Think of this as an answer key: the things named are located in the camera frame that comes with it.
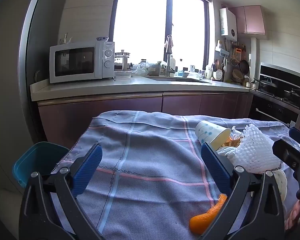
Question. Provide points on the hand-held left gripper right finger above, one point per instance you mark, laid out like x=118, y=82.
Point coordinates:
x=215, y=163

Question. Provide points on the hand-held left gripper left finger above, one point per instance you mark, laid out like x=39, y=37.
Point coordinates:
x=90, y=166

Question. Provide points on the white plastic bag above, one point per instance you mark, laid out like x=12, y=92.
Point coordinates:
x=226, y=152

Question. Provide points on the gold snack wrapper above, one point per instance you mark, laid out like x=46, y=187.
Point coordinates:
x=233, y=140

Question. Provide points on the dotted white paper cup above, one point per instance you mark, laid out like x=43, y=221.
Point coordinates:
x=207, y=132

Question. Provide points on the white foam fruit net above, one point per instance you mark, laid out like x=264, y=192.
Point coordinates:
x=252, y=150

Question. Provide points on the blue plastic bin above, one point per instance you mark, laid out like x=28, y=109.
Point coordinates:
x=37, y=157

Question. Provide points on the orange peel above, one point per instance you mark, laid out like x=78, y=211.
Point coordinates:
x=202, y=222

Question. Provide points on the person's right hand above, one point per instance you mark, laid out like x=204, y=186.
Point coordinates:
x=292, y=217

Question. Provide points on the white crumpled paper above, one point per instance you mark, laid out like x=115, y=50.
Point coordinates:
x=281, y=182

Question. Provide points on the black integrated stove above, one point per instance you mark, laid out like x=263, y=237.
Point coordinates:
x=277, y=110

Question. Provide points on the black cooking pot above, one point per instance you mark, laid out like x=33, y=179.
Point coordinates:
x=267, y=86
x=292, y=95

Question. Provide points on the grey checked cloth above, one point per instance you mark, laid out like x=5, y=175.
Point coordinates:
x=152, y=160

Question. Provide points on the kitchen countertop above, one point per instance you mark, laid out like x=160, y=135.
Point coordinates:
x=115, y=87

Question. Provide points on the stack of bowls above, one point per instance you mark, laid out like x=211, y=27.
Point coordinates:
x=237, y=76

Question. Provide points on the white utensil holder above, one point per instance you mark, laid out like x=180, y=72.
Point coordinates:
x=218, y=75

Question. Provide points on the clear food container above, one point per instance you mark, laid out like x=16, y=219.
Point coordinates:
x=122, y=74

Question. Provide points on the white mug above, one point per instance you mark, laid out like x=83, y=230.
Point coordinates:
x=192, y=68

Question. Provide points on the white microwave oven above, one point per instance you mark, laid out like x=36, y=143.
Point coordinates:
x=77, y=62

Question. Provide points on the round plate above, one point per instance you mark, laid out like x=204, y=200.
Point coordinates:
x=37, y=75

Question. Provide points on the white bottle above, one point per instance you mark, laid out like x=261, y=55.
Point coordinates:
x=172, y=63

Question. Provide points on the grey refrigerator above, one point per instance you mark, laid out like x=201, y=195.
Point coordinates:
x=7, y=92

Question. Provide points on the glass jug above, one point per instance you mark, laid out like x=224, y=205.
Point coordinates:
x=122, y=60

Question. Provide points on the brown paper bag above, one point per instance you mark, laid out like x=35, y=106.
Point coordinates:
x=155, y=68

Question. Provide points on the blue patterned bowl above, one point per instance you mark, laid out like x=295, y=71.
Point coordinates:
x=102, y=39

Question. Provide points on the white figurine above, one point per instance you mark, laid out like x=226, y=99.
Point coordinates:
x=65, y=40

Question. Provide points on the white water heater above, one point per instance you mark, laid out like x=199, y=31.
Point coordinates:
x=227, y=22

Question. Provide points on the kitchen window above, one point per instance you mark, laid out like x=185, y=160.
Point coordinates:
x=140, y=25

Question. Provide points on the wall utensil rack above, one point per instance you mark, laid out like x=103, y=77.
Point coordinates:
x=235, y=52

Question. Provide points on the pink wall cabinet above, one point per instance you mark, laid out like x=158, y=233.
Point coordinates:
x=250, y=20

